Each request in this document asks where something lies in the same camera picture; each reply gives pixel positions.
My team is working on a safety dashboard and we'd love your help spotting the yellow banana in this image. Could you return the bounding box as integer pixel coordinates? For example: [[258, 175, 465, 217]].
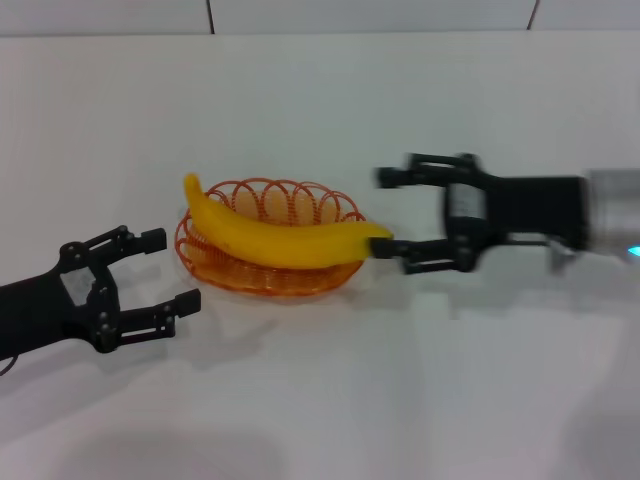
[[183, 172, 397, 272]]

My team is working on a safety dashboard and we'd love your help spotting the orange wire basket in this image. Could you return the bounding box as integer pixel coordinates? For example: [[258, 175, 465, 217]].
[[173, 175, 369, 298]]

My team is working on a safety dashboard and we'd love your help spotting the right wrist cable connector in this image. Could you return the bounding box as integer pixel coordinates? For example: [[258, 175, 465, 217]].
[[546, 241, 577, 274]]

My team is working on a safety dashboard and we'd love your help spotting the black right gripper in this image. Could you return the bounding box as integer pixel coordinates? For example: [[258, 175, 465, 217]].
[[368, 151, 590, 277]]

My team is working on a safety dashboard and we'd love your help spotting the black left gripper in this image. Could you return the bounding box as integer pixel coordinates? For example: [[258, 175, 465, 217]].
[[0, 225, 203, 355]]

